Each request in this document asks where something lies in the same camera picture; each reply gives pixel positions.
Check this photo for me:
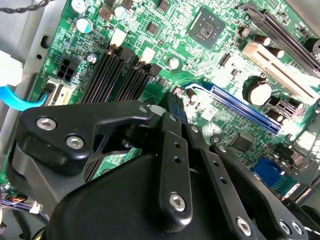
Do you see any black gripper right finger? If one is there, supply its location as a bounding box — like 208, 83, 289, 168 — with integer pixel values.
176, 94, 310, 240

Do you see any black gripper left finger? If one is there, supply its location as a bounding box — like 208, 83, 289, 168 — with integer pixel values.
11, 91, 194, 227

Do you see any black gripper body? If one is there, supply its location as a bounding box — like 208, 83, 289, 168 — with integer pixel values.
46, 153, 233, 240

